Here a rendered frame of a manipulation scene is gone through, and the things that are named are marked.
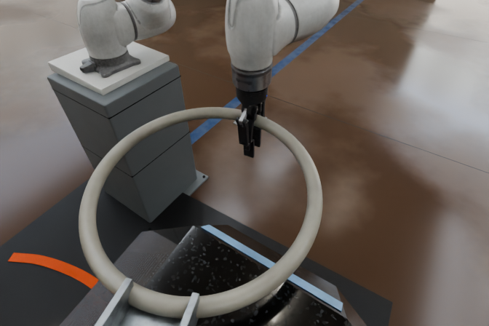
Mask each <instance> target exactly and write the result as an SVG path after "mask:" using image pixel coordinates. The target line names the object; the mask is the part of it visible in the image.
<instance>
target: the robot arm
mask: <svg viewBox="0 0 489 326"><path fill-rule="evenodd" d="M338 7H339V0H227V1H226V14H225V32H226V45H227V50H228V53H229V54H230V58H231V71H232V81H233V83H234V86H235V87H236V96H237V98H238V100H239V101H240V102H241V104H242V108H241V111H242V115H241V117H237V118H236V123H237V126H238V134H239V144H242V145H244V155H245V156H249V157H252V158H253V157H254V155H255V154H254V153H255V146H257V147H260V146H261V129H260V128H259V127H256V126H254V121H255V120H256V115H260V116H263V117H265V104H266V98H267V96H268V86H269V85H270V83H271V75H272V66H273V56H275V55H277V54H278V53H279V51H280V50H282V49H283V48H284V47H285V46H287V45H288V44H291V43H293V42H297V41H301V40H303V39H306V38H308V37H310V36H311V35H313V34H315V33H316V32H318V31H320V30H321V29H323V28H324V27H325V26H326V25H327V24H328V23H329V22H330V20H331V19H332V18H333V16H334V15H335V14H336V12H337V11H338ZM76 18H77V23H78V27H79V31H80V34H81V37H82V40H83V42H84V45H85V47H86V49H87V51H88V54H89V58H87V59H84V60H82V61H81V62H82V65H81V66H80V70H81V72H82V73H87V72H91V71H96V72H97V73H99V74H100V75H101V77H103V78H108V77H109V76H111V75H112V74H115V73H117V72H120V71H123V70H124V69H127V68H130V67H132V66H134V65H139V64H141V61H140V59H138V58H136V57H133V56H131V55H130V54H129V52H128V49H127V45H129V44H130V43H132V42H133V41H137V40H141V39H147V38H150V37H153V36H157V35H159V34H161V33H164V32H166V31H168V30H169V29H170V28H171V27H172V26H173V25H174V23H175V19H176V11H175V7H174V4H173V3H172V1H171V0H125V1H121V2H116V1H115V0H79V1H78V3H77V6H76Z"/></svg>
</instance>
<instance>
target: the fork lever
mask: <svg viewBox="0 0 489 326"><path fill-rule="evenodd" d="M133 286H134V285H133V280H132V279H130V278H126V279H125V280H124V281H123V283H122V285H121V286H120V288H119V289H118V290H117V292H116V294H115V295H114V297H113V298H112V300H111V302H110V303H109V304H108V306H107V307H106V309H105V311H104V312H103V313H102V315H101V316H100V318H99V320H98V321H97V322H96V324H95V326H196V324H197V322H198V319H197V318H196V312H197V308H198V305H199V294H198V293H192V294H191V297H190V300H189V302H188V305H187V307H186V310H185V312H184V315H183V318H182V319H178V318H170V317H162V316H158V315H155V314H150V313H148V312H145V311H142V310H140V309H137V308H135V307H133V306H131V305H129V304H128V298H129V295H130V291H131V289H132V288H133Z"/></svg>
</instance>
